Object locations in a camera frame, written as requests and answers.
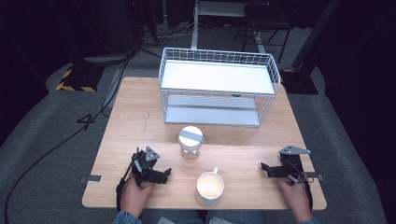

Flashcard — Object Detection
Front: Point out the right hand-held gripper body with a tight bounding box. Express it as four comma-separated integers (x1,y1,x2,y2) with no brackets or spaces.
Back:
278,145,312,185

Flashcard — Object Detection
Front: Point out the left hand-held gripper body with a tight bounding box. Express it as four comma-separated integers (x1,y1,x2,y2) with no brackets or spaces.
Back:
130,146,162,189

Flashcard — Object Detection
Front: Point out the glass jar with white lid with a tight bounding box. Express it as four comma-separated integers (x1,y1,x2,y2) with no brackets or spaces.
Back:
177,125,205,161

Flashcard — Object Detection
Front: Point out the white cup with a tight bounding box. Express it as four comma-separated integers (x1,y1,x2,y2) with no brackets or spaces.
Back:
195,167,225,207

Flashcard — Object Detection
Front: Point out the white wire rack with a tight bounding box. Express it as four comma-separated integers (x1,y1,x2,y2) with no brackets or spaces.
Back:
158,47,281,128

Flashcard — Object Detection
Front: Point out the person's left hand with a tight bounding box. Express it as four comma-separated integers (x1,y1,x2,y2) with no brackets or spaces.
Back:
120,176,156,218

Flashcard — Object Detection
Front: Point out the person's right hand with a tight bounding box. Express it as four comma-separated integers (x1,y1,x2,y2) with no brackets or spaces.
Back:
277,178,313,224

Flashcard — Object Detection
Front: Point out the grey tape piece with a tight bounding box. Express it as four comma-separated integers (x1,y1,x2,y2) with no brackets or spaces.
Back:
304,171,325,182
78,175,103,184

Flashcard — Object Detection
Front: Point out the yellow black striped stand base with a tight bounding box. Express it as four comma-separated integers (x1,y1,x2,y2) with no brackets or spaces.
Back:
55,63,106,93

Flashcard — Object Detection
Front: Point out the black slanted stand with base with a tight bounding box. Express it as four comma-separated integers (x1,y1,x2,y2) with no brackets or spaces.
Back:
279,0,342,96

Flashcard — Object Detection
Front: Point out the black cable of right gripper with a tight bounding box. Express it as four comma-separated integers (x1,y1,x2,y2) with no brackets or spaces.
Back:
302,175,315,210

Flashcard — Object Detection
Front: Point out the long black floor cable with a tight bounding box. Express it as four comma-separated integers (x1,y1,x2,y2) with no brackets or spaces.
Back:
3,55,134,224

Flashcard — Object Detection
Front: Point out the grey flat base plate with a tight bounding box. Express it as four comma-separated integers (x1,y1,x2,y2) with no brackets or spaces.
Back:
83,53,134,65

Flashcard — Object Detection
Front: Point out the bundle of floor cables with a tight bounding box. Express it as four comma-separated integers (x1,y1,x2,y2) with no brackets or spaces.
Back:
136,20,195,49

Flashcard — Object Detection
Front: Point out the black metal chair frame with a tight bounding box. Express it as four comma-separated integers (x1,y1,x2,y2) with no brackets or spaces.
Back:
233,2,294,64

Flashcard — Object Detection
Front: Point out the white desk frame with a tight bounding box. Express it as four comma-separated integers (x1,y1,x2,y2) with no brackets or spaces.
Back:
190,0,267,54

